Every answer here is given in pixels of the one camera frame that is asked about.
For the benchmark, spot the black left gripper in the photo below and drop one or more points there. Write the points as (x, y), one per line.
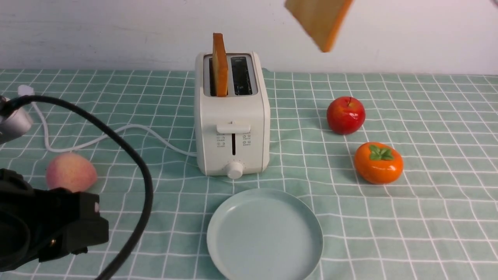
(44, 225)

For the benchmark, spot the toasted bread slice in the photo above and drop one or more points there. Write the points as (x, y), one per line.
(220, 66)
(320, 19)

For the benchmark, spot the pink peach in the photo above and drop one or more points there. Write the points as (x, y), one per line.
(70, 171)

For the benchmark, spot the white two-slot toaster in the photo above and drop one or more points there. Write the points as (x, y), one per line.
(232, 132)

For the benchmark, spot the light green round plate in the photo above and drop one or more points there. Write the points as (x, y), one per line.
(264, 234)

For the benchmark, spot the red apple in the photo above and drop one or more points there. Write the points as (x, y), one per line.
(345, 115)

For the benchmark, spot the orange persimmon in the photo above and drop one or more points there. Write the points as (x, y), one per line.
(378, 163)

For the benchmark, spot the green checkered tablecloth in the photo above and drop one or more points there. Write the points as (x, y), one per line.
(437, 222)

